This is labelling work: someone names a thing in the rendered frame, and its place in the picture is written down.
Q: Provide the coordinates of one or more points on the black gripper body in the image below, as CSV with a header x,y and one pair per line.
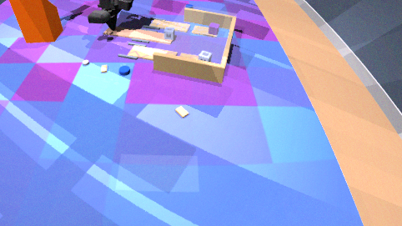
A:
x,y
103,15

